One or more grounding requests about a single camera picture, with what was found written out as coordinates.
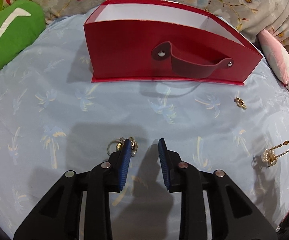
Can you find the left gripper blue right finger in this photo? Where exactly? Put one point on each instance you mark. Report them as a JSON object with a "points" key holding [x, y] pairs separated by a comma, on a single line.
{"points": [[233, 215]]}

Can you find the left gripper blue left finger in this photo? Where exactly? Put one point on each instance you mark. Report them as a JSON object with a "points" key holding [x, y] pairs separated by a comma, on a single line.
{"points": [[57, 214]]}

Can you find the gold hoop earrings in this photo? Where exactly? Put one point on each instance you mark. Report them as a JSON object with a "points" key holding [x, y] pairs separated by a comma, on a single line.
{"points": [[119, 143]]}

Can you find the pink cartoon pillow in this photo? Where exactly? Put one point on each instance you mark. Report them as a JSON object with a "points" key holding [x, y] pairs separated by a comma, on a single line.
{"points": [[276, 56]]}

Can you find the light blue palm bedsheet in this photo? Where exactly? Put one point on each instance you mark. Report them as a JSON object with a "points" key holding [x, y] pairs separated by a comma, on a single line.
{"points": [[53, 119]]}

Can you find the red gift box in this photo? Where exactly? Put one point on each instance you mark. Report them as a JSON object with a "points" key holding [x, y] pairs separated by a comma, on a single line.
{"points": [[155, 40]]}

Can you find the green round cushion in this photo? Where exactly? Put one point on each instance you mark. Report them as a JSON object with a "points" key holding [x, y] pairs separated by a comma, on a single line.
{"points": [[20, 25]]}

